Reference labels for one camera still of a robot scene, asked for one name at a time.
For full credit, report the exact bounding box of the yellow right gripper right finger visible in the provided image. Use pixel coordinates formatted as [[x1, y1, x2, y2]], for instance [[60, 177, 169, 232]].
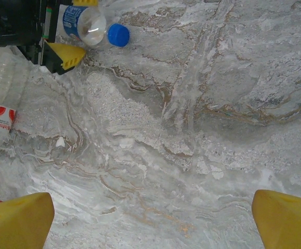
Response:
[[251, 189, 301, 249]]

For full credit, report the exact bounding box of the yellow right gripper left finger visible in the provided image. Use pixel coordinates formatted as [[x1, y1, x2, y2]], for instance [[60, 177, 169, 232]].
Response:
[[0, 191, 56, 249]]

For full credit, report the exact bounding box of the blue-label bottle with blue cap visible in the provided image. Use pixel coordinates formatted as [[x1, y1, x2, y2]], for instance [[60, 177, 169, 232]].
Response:
[[58, 4, 131, 50]]

